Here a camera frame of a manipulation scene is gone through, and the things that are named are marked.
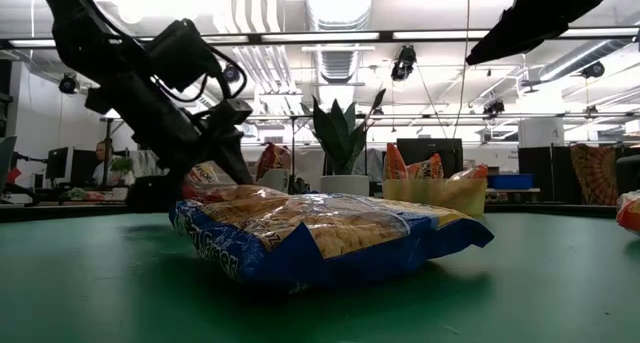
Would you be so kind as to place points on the black overhead camera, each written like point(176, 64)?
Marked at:
point(402, 65)

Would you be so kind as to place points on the yellow plastic bin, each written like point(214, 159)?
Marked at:
point(435, 195)

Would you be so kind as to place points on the green table mat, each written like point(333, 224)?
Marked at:
point(100, 283)

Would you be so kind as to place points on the background desk monitor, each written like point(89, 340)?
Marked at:
point(62, 164)

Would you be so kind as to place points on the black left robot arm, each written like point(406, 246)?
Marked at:
point(75, 33)

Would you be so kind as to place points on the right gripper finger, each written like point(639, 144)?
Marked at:
point(545, 13)

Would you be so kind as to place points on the black chair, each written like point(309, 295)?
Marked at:
point(629, 175)

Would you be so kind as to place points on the white plant pot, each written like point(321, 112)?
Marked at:
point(345, 185)

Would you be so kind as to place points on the black box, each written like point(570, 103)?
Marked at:
point(150, 195)

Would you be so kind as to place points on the orange patterned tapestry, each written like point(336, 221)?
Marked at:
point(595, 175)

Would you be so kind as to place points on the blue storage bin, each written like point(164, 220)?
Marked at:
point(510, 181)

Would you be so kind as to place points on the person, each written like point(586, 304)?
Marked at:
point(103, 155)

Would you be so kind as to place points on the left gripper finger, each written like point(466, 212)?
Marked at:
point(236, 155)

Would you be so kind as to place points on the red Maruchan noodle pack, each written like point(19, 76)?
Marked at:
point(272, 158)
point(235, 193)

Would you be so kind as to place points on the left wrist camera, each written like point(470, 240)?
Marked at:
point(185, 53)

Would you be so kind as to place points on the green snake plant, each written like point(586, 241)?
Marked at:
point(340, 138)

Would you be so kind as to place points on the large black monitor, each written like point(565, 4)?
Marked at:
point(435, 150)

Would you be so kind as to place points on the white plastic bin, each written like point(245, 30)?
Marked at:
point(275, 183)

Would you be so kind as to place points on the small background potted plant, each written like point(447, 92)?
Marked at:
point(121, 164)

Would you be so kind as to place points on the orange Maruchan noodle pack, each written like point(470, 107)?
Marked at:
point(395, 163)
point(630, 213)
point(427, 169)
point(472, 173)

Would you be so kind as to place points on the blue Maruchan noodle pack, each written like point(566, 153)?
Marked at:
point(325, 233)

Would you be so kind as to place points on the black ceiling camera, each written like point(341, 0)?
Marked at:
point(494, 108)
point(68, 84)
point(593, 70)

